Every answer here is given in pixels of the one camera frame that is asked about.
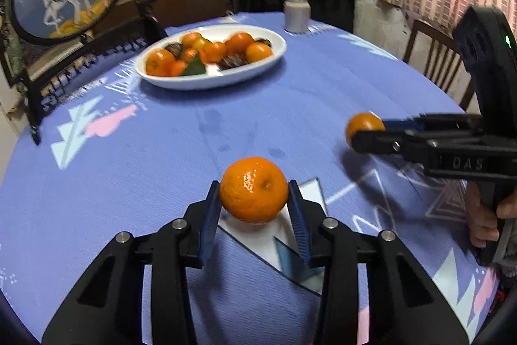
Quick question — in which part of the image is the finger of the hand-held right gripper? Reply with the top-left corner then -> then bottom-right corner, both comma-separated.
351,128 -> 429,165
382,114 -> 483,133

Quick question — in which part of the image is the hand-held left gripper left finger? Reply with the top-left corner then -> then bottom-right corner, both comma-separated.
41,180 -> 222,345

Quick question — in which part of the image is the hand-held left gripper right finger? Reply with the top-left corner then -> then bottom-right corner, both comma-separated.
288,179 -> 469,345

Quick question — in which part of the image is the white round plate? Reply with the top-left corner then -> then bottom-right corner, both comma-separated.
134,24 -> 287,90

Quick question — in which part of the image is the green mandarin leaf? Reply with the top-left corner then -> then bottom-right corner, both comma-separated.
180,59 -> 206,77

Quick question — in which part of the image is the person's right hand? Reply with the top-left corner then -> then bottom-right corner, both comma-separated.
466,183 -> 517,249

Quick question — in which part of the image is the brown wooden chair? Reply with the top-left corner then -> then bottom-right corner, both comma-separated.
403,19 -> 477,111

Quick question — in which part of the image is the white drink can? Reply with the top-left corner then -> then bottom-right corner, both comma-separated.
283,0 -> 311,34

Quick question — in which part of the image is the brown cardboard box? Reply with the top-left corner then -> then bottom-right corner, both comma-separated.
143,0 -> 237,28

